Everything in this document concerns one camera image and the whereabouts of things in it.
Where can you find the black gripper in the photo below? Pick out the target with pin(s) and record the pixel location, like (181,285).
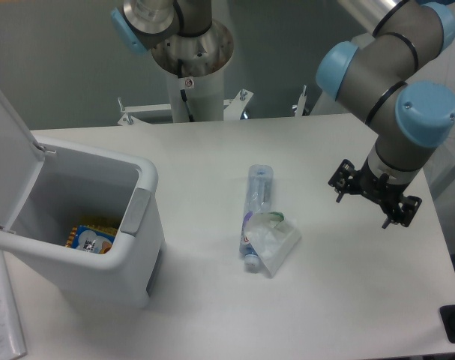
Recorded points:
(398,208)

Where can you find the white plastic bag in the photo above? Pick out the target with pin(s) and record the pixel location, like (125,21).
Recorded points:
(266,241)

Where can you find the clear plastic water bottle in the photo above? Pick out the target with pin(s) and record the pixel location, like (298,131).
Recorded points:
(257,200)

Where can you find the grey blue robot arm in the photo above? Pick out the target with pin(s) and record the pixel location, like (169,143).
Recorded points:
(142,25)

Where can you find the white open trash can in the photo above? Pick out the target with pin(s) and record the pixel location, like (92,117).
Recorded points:
(47,185)

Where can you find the colourful snack wrapper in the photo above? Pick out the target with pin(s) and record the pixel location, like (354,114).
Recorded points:
(94,234)

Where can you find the white metal base frame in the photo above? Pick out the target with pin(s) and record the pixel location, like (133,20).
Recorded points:
(188,109)

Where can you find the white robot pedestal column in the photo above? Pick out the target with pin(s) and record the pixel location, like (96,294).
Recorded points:
(196,64)

